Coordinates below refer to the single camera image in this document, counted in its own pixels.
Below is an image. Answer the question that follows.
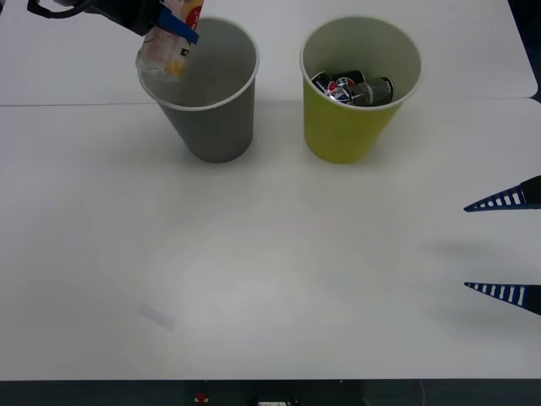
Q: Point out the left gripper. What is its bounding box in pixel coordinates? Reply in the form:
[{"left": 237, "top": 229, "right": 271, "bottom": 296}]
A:
[{"left": 100, "top": 0, "right": 200, "bottom": 45}]

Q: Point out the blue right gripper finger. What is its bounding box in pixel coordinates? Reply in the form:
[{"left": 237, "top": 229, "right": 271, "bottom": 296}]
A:
[
  {"left": 462, "top": 174, "right": 541, "bottom": 213},
  {"left": 463, "top": 282, "right": 541, "bottom": 317}
]

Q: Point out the clear bottle with red cap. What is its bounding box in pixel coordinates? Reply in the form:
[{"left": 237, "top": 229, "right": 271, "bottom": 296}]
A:
[{"left": 135, "top": 0, "right": 205, "bottom": 80}]

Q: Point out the grey plastic bin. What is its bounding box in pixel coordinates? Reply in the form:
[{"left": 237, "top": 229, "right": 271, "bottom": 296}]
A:
[{"left": 137, "top": 16, "right": 260, "bottom": 164}]

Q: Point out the dark grey can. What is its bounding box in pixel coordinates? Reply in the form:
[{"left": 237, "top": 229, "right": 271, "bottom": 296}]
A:
[{"left": 349, "top": 76, "right": 396, "bottom": 107}]

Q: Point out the black can with round logo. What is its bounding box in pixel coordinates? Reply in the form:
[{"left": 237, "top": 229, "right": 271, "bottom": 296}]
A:
[{"left": 311, "top": 69, "right": 367, "bottom": 105}]

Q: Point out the yellow-green plastic bin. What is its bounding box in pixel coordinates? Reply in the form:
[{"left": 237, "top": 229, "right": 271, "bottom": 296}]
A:
[{"left": 299, "top": 15, "right": 424, "bottom": 165}]

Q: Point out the dark robot torso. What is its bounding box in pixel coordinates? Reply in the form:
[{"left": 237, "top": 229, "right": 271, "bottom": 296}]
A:
[{"left": 0, "top": 379, "right": 541, "bottom": 406}]

